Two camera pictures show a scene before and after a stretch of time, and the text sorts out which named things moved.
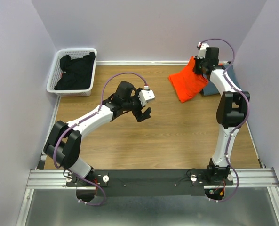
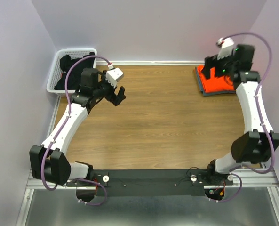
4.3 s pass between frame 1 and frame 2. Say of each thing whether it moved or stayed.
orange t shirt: moved
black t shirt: stayed
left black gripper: moved
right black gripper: moved
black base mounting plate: stayed
